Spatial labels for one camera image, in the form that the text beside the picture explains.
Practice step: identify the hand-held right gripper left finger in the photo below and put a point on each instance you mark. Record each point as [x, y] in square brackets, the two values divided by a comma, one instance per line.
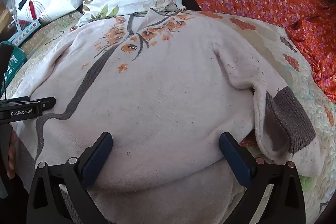
[97, 158]

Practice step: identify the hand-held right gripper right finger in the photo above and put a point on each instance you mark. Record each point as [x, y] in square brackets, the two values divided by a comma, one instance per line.
[235, 161]

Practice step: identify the green box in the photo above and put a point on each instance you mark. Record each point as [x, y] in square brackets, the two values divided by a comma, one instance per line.
[16, 59]

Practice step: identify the heart patterned quilt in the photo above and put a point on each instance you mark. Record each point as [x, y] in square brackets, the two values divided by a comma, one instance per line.
[262, 37]

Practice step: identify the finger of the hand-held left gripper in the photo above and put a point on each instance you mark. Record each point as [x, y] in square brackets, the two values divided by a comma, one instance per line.
[48, 102]

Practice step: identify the pale pink flowered sweater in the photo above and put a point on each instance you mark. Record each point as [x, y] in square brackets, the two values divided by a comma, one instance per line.
[162, 98]

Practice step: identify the person's left hand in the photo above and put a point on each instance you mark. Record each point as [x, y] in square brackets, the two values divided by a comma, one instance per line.
[12, 158]

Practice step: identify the colourful dotted box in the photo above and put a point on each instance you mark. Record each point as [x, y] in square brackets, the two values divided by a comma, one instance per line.
[26, 31]

